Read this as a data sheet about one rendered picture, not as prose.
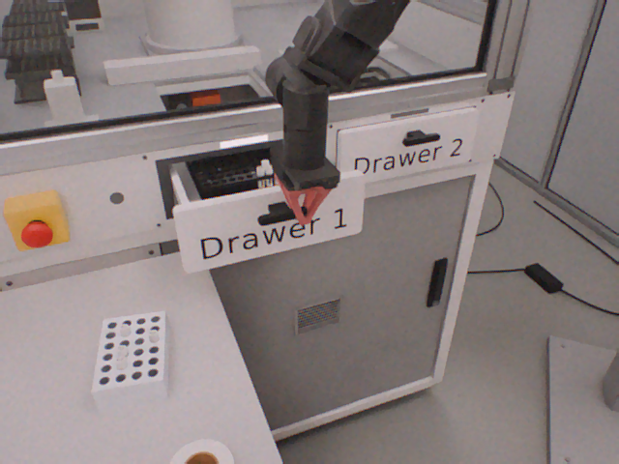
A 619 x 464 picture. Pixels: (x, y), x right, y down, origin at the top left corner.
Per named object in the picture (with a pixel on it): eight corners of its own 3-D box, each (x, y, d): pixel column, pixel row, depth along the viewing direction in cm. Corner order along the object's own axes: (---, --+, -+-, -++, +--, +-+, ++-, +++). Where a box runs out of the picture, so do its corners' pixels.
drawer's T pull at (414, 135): (440, 141, 95) (441, 133, 94) (404, 148, 92) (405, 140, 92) (429, 133, 97) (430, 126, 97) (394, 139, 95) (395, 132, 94)
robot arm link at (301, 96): (290, 85, 60) (337, 81, 61) (275, 66, 65) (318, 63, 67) (289, 140, 64) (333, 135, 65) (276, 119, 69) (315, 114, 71)
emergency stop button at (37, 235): (56, 246, 76) (47, 224, 73) (25, 253, 75) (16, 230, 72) (56, 236, 78) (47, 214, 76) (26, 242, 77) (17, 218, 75)
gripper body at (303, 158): (311, 153, 75) (312, 103, 71) (341, 186, 68) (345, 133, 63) (269, 159, 73) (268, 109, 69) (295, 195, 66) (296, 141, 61)
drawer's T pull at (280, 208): (309, 217, 75) (309, 209, 74) (259, 227, 72) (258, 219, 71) (300, 204, 77) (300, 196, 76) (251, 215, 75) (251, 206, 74)
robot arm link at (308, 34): (316, 17, 57) (374, 52, 62) (287, -5, 66) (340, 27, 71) (266, 113, 62) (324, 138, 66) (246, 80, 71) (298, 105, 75)
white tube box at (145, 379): (168, 399, 66) (163, 379, 63) (98, 411, 64) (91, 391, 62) (169, 329, 76) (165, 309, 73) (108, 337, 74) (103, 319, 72)
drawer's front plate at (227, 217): (362, 232, 85) (366, 173, 79) (185, 275, 76) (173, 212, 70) (357, 227, 86) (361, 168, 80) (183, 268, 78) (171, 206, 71)
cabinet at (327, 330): (447, 395, 158) (505, 157, 111) (87, 527, 127) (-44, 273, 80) (323, 229, 229) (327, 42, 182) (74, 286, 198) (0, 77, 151)
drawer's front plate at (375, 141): (470, 161, 105) (481, 109, 99) (339, 188, 97) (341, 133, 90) (464, 158, 107) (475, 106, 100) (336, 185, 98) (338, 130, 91)
